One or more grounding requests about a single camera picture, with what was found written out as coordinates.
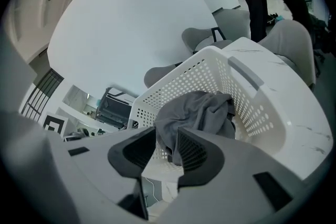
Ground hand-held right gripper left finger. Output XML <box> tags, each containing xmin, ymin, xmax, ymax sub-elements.
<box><xmin>52</xmin><ymin>126</ymin><xmax>158</xmax><ymax>224</ymax></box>

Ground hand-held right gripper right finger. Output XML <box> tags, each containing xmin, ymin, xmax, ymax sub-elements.
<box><xmin>151</xmin><ymin>125</ymin><xmax>326</xmax><ymax>224</ymax></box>

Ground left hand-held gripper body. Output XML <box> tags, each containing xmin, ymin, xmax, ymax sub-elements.
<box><xmin>41</xmin><ymin>112</ymin><xmax>69</xmax><ymax>140</ymax></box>

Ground grey clothes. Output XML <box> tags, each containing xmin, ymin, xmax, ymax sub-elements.
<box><xmin>153</xmin><ymin>91</ymin><xmax>237</xmax><ymax>166</ymax></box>

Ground white plastic laundry basket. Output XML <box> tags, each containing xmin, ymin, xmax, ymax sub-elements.
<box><xmin>128</xmin><ymin>46</ymin><xmax>287</xmax><ymax>174</ymax></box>

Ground black metal grille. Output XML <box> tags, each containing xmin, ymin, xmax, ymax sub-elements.
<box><xmin>20</xmin><ymin>69</ymin><xmax>65</xmax><ymax>122</ymax></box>

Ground grey upholstered chair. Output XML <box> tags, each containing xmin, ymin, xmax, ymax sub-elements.
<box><xmin>143</xmin><ymin>61</ymin><xmax>185</xmax><ymax>89</ymax></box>
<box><xmin>258</xmin><ymin>19</ymin><xmax>318</xmax><ymax>90</ymax></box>
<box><xmin>181</xmin><ymin>27</ymin><xmax>234</xmax><ymax>55</ymax></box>
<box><xmin>212</xmin><ymin>9</ymin><xmax>252</xmax><ymax>43</ymax></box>

